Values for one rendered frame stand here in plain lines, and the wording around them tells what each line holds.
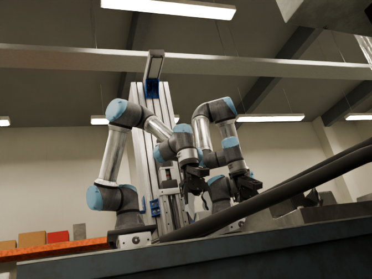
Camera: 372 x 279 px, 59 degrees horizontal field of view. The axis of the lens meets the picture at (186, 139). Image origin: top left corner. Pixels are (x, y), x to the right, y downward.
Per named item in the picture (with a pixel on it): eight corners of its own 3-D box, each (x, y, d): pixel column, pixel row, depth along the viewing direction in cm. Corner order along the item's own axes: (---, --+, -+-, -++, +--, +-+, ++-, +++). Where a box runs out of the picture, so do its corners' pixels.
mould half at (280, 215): (220, 262, 122) (212, 226, 127) (277, 253, 132) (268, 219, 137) (307, 232, 81) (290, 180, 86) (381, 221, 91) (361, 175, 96)
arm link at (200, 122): (186, 103, 186) (192, 161, 148) (205, 98, 185) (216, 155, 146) (191, 119, 193) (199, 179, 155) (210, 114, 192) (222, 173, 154)
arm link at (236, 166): (247, 159, 139) (231, 161, 136) (251, 169, 138) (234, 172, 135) (238, 164, 146) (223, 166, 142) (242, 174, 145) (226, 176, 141)
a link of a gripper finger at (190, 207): (189, 223, 115) (190, 197, 120) (195, 218, 110) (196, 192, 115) (181, 222, 114) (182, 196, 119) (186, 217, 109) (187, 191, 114)
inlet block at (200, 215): (187, 236, 118) (184, 221, 120) (199, 234, 120) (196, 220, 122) (200, 227, 107) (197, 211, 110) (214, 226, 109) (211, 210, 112)
